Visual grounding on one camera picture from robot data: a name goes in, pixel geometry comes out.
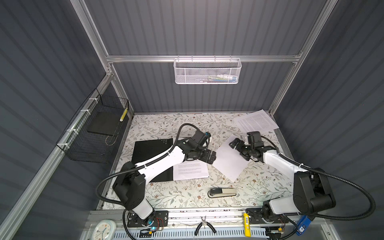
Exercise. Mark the printed sheet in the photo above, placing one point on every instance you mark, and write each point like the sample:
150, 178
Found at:
228, 161
258, 121
185, 167

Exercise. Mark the white wire mesh basket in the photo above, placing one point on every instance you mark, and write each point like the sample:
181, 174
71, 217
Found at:
188, 71

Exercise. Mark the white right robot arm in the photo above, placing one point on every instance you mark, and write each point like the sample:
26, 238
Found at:
312, 191

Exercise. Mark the yellow marker in basket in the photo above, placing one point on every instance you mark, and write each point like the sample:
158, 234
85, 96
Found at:
123, 114

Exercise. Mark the black wire basket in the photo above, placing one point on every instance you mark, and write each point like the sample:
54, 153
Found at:
79, 145

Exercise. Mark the white wall clock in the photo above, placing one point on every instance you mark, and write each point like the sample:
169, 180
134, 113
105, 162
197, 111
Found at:
104, 230

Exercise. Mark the black handled pliers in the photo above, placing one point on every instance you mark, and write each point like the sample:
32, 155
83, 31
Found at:
203, 224

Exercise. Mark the pens in white basket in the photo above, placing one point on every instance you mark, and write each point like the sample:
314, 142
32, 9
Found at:
231, 79

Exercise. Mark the yellow utility knife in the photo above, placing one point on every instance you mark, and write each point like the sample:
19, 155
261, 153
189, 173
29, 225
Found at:
247, 228

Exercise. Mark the black pad in basket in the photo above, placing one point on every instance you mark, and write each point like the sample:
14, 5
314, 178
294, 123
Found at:
106, 124

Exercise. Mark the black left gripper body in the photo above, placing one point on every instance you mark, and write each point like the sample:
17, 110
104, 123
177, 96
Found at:
203, 155

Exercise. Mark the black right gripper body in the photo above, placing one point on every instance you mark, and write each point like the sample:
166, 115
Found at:
245, 150

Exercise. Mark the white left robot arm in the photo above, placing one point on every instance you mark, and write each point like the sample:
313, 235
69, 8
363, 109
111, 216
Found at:
131, 181

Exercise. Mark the grey black stapler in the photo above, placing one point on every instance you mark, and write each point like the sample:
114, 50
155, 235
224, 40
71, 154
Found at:
222, 192

